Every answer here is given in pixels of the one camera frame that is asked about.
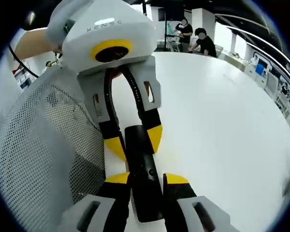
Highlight long ceiling light strip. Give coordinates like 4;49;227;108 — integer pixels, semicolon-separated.
228;25;290;67

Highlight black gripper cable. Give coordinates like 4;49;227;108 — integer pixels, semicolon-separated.
8;45;41;78

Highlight black remote control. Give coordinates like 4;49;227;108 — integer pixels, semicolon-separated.
124;125;165;223

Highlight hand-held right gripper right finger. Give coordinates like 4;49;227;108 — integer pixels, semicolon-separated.
162;173;240;232

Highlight white mesh basket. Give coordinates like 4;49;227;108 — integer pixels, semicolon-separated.
0;66;107;232

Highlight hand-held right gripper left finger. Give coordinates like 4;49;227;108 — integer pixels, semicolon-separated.
57;172;132;232

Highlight blue box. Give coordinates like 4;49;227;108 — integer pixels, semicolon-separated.
255;63;265;78

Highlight black tripod stand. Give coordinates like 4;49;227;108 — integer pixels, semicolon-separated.
158;7;182;53

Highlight row of white desks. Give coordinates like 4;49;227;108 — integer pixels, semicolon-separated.
219;47;290;121

